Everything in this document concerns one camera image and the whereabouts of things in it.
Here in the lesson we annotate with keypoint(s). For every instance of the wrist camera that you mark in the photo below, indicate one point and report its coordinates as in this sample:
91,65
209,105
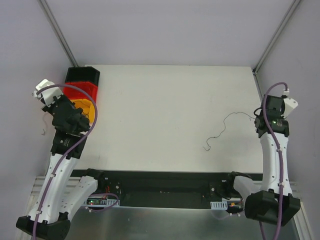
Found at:
289,104
47,91

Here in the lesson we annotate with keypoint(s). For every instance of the black storage bin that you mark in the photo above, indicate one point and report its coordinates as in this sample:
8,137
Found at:
82,74

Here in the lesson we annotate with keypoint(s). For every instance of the yellow storage bin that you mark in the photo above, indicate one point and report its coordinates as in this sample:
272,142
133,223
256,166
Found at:
87,106

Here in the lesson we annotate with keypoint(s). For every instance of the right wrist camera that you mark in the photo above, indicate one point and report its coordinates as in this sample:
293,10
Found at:
289,104

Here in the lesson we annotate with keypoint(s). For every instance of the right aluminium frame post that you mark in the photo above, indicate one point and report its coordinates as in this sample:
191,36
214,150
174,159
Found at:
277,34

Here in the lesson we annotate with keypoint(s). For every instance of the red storage bin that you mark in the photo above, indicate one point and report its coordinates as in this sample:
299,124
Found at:
88,87

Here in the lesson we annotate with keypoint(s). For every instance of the left aluminium frame post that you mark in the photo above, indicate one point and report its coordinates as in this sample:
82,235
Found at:
57,31

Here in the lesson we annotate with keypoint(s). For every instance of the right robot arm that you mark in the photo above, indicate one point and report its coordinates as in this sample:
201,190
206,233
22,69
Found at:
273,201

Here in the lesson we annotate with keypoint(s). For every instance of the aluminium frame post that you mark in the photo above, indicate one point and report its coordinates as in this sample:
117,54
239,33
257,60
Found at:
57,31
277,34

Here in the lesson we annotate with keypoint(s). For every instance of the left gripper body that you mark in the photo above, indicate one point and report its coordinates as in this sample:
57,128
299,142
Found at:
78,119

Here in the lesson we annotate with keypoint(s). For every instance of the right white cable duct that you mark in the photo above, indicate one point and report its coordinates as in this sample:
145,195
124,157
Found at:
219,205

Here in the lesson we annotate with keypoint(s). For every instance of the left white cable duct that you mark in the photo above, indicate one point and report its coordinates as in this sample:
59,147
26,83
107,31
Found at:
101,202

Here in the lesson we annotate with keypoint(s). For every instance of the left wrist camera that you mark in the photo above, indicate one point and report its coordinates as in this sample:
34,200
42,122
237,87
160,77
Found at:
47,91

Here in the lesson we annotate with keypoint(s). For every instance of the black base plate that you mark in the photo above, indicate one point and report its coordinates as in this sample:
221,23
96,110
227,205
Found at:
149,189

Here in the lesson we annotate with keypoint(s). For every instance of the white cable duct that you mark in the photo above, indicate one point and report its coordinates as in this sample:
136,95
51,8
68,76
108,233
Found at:
219,205
101,202

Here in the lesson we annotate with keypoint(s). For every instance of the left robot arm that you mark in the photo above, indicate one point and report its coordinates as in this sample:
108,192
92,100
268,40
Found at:
51,216

